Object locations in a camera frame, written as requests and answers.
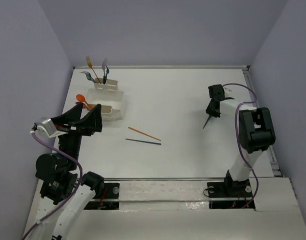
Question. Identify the orange copper spoon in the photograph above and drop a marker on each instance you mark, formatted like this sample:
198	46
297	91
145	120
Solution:
81	99

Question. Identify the white utensil organizer tray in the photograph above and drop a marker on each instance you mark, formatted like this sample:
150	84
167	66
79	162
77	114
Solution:
111	99

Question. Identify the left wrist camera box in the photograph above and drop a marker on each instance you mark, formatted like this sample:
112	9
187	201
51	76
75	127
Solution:
45	127

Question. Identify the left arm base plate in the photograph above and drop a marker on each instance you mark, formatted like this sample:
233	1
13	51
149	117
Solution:
109	200

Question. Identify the dark blue chopstick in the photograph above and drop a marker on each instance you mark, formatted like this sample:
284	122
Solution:
143	141

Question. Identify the pink handled silver fork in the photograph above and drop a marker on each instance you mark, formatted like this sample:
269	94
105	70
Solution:
104	65

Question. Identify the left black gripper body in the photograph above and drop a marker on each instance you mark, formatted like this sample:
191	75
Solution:
76	128

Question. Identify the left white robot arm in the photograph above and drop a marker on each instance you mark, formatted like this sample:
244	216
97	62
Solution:
65	190

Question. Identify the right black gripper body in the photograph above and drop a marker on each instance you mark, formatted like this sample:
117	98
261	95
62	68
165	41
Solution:
209	111

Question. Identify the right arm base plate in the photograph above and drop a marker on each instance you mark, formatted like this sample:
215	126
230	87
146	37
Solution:
222	197

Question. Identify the teal fork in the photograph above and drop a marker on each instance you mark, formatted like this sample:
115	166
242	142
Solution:
89	77
107	75

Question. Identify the orange gold fork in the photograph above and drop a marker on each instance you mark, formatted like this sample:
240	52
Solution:
88	61

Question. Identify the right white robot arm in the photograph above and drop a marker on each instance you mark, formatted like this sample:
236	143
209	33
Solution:
254	134

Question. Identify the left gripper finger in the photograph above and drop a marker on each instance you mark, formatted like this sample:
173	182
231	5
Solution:
92	121
71	115

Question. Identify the orange chopstick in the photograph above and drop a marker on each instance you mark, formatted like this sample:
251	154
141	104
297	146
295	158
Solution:
143	133

